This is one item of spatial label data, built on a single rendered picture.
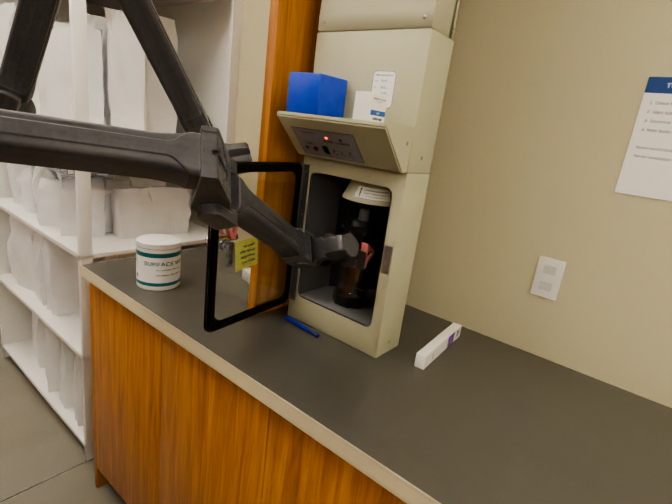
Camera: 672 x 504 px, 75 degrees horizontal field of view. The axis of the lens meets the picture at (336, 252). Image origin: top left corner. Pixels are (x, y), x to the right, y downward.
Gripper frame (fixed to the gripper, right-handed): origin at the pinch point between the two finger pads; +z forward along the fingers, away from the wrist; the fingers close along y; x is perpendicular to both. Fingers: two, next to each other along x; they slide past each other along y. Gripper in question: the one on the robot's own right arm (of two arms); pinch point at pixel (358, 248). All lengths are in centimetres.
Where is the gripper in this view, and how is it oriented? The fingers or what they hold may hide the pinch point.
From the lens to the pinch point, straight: 120.8
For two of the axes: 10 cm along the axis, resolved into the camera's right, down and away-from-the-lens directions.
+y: -7.9, -2.4, 5.6
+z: 5.9, -0.9, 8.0
